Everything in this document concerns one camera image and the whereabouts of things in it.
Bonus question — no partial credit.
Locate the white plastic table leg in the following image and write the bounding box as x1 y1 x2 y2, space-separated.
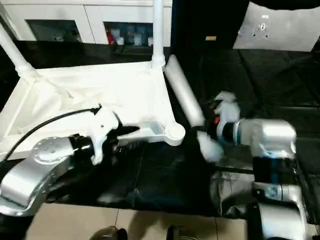
150 0 166 70
163 54 226 163
0 24 36 76

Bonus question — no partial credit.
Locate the white plastic table top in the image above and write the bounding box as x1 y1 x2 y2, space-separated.
0 61 186 161

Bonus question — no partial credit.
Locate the dark left robot foot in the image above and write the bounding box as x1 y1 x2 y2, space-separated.
90 225 129 240

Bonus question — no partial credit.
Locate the red bottle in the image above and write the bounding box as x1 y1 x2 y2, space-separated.
105 25 113 45

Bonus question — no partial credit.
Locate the white curved plastic panel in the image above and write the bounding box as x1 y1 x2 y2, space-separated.
232 0 320 53

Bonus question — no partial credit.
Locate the white glass-door cabinet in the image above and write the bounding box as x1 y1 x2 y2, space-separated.
0 0 174 48

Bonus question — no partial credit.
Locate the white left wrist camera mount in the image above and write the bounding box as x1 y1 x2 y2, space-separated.
89 106 121 166

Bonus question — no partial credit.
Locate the black left wrist camera cable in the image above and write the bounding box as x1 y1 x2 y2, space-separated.
0 104 104 161

